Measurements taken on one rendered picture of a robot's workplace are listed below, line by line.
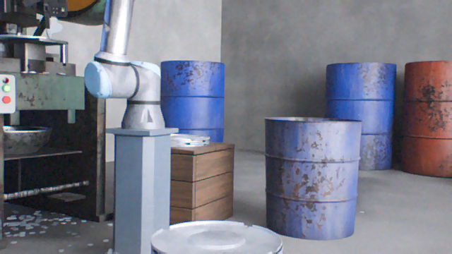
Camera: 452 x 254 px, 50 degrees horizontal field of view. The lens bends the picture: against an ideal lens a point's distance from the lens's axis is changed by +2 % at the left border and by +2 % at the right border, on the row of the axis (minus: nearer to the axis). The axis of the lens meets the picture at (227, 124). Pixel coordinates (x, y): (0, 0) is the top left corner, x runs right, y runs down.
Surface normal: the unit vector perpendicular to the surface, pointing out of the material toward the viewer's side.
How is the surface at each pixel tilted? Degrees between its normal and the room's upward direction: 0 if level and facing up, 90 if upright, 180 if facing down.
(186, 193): 90
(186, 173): 90
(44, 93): 90
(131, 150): 90
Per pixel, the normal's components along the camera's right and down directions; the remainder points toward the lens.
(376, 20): -0.55, 0.04
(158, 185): 0.92, 0.04
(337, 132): 0.34, 0.09
